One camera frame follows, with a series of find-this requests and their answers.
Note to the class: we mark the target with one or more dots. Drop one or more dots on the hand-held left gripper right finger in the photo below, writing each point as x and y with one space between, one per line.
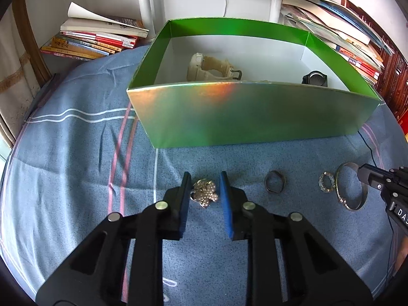
225 210

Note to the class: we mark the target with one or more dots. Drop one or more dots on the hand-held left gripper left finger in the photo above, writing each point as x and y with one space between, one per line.
185 210

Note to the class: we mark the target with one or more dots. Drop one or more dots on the silver flower brooch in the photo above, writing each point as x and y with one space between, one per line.
204 193

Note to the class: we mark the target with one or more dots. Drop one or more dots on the white post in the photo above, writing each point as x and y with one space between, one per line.
145 6
276 6

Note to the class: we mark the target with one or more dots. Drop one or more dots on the beige curtain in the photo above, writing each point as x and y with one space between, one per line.
12 86

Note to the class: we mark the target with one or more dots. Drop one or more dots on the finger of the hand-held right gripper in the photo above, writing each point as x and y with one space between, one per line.
401 175
373 177

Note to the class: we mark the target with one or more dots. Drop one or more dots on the blue plaid blanket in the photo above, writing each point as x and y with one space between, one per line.
79 165

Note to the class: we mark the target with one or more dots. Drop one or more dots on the small stack of books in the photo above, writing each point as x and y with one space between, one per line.
95 38

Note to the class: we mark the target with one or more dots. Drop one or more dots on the green cardboard box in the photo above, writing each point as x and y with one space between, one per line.
255 114

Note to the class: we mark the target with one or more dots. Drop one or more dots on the cream wristwatch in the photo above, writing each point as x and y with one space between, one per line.
204 70

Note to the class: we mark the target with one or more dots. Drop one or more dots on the black wristwatch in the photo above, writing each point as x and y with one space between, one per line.
315 79

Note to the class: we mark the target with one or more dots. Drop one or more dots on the brown wooden frame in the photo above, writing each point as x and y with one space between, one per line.
32 38

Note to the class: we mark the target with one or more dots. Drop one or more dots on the large stack of books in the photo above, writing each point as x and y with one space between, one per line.
350 38

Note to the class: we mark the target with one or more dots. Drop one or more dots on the silver bangle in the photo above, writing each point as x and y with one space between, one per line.
357 206

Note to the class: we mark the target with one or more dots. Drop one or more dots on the person's right forearm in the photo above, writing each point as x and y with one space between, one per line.
403 255

